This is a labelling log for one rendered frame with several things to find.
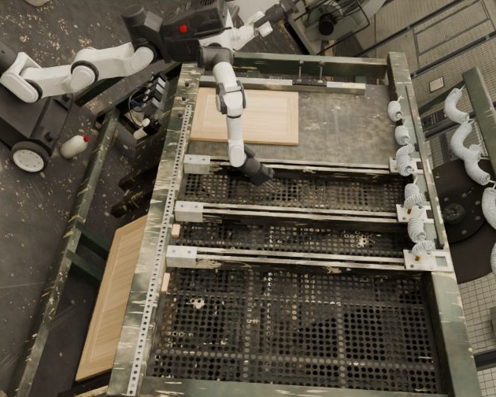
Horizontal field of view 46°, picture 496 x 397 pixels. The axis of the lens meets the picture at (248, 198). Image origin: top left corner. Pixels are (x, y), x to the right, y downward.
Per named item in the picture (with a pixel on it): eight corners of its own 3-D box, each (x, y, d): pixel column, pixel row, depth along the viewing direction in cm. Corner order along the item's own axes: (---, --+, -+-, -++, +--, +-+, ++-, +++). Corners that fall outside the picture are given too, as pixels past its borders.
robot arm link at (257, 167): (254, 191, 280) (237, 177, 274) (255, 176, 287) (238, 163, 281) (274, 179, 273) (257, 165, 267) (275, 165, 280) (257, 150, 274)
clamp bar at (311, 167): (186, 161, 297) (183, 125, 280) (423, 174, 295) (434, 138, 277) (183, 176, 291) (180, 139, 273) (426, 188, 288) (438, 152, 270)
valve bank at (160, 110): (134, 77, 346) (164, 57, 335) (150, 94, 354) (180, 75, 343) (116, 133, 312) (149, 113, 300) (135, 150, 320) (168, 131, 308)
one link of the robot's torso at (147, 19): (117, 19, 278) (153, 12, 274) (123, 5, 286) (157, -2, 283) (138, 68, 297) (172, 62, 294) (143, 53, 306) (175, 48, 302)
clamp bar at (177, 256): (169, 251, 258) (165, 215, 241) (442, 267, 255) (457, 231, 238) (166, 270, 251) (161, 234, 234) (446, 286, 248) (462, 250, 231)
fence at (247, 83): (201, 81, 345) (200, 75, 342) (364, 89, 343) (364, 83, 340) (199, 86, 341) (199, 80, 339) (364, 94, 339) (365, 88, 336)
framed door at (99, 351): (119, 231, 332) (116, 229, 331) (193, 194, 306) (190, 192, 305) (78, 382, 270) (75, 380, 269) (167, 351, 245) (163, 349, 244)
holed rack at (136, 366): (186, 105, 321) (186, 105, 320) (191, 105, 321) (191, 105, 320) (126, 395, 208) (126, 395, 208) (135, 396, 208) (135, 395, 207)
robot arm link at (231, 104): (246, 138, 262) (246, 98, 250) (224, 141, 260) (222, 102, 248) (241, 126, 270) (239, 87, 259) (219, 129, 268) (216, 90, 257)
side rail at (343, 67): (205, 65, 366) (205, 50, 358) (383, 73, 364) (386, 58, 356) (205, 71, 362) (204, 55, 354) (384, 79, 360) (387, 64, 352)
